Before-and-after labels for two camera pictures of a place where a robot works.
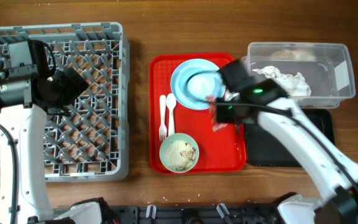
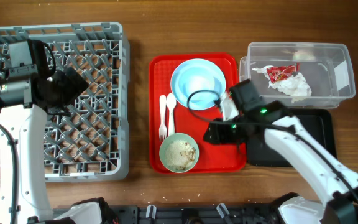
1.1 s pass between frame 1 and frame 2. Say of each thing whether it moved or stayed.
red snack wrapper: moved
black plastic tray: stayed
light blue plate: stayed
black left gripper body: stayed
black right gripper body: moved
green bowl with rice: stayed
